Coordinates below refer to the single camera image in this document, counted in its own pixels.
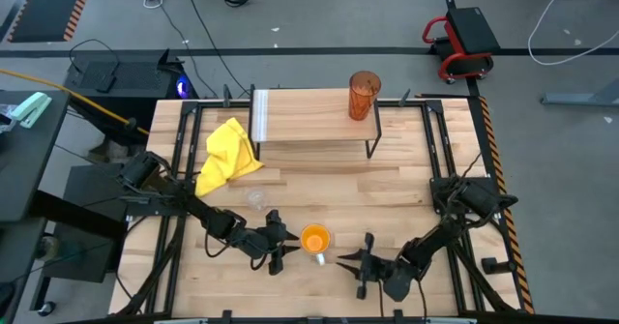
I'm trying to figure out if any black clamp knob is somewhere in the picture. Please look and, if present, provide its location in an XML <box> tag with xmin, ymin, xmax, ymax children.
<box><xmin>482</xmin><ymin>257</ymin><xmax>512</xmax><ymax>275</ymax></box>

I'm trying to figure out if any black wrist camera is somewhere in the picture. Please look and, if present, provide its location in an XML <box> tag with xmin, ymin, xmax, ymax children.
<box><xmin>384</xmin><ymin>264</ymin><xmax>419</xmax><ymax>302</ymax></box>
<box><xmin>239</xmin><ymin>229</ymin><xmax>272</xmax><ymax>261</ymax></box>

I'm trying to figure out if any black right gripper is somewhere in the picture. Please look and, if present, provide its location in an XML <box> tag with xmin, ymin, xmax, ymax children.
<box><xmin>336</xmin><ymin>232</ymin><xmax>393</xmax><ymax>300</ymax></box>

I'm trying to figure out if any black computer tower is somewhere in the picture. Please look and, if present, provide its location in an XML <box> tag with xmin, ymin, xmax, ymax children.
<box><xmin>65</xmin><ymin>47</ymin><xmax>194</xmax><ymax>117</ymax></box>

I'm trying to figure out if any mint green stapler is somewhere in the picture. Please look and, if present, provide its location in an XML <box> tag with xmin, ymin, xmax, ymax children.
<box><xmin>10</xmin><ymin>91</ymin><xmax>53</xmax><ymax>130</ymax></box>

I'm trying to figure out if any thin black cable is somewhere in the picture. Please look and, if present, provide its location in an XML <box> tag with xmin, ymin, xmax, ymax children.
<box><xmin>178</xmin><ymin>0</ymin><xmax>251</xmax><ymax>97</ymax></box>

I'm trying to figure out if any black mat with orange stripes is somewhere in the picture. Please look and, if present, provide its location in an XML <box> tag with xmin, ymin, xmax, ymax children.
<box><xmin>7</xmin><ymin>0</ymin><xmax>96</xmax><ymax>44</ymax></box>

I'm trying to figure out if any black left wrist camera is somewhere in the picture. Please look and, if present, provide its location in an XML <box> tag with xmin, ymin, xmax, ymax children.
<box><xmin>239</xmin><ymin>229</ymin><xmax>272</xmax><ymax>261</ymax></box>

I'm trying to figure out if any red and black roller stool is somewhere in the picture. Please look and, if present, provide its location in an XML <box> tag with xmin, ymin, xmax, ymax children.
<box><xmin>422</xmin><ymin>7</ymin><xmax>502</xmax><ymax>84</ymax></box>

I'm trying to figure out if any black desk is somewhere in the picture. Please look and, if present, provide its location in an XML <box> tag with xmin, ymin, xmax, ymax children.
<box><xmin>0</xmin><ymin>90</ymin><xmax>72</xmax><ymax>223</ymax></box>

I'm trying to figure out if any orange black hazard strip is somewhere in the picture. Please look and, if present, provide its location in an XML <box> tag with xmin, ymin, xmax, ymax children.
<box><xmin>478</xmin><ymin>96</ymin><xmax>536</xmax><ymax>314</ymax></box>

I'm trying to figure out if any yellow cable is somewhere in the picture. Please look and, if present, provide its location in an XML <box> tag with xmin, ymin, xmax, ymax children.
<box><xmin>0</xmin><ymin>68</ymin><xmax>150</xmax><ymax>135</ymax></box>

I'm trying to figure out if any wooden shelf with black legs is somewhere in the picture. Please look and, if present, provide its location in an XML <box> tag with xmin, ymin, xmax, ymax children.
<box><xmin>248</xmin><ymin>84</ymin><xmax>383</xmax><ymax>160</ymax></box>

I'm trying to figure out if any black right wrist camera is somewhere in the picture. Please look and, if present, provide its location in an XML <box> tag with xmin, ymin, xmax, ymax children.
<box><xmin>384</xmin><ymin>264</ymin><xmax>419</xmax><ymax>302</ymax></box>

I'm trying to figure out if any yellow and white mug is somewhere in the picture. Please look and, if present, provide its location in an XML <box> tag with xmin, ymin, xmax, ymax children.
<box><xmin>299</xmin><ymin>222</ymin><xmax>333</xmax><ymax>266</ymax></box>

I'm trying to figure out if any yellow cloth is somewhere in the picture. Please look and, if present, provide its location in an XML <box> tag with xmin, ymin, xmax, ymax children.
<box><xmin>194</xmin><ymin>117</ymin><xmax>266</xmax><ymax>198</ymax></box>

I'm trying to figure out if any orange faceted plastic tumbler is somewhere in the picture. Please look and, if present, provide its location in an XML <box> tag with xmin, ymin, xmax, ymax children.
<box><xmin>347</xmin><ymin>70</ymin><xmax>382</xmax><ymax>122</ymax></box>

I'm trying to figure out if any clear glass mug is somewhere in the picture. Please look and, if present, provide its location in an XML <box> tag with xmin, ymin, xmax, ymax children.
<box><xmin>244</xmin><ymin>187</ymin><xmax>270</xmax><ymax>213</ymax></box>

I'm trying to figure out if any grey desk foot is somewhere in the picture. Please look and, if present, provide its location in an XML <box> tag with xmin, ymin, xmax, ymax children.
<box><xmin>541</xmin><ymin>76</ymin><xmax>619</xmax><ymax>106</ymax></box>

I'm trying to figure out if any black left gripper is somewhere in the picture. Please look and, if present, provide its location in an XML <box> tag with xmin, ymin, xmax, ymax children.
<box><xmin>263</xmin><ymin>210</ymin><xmax>301</xmax><ymax>276</ymax></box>

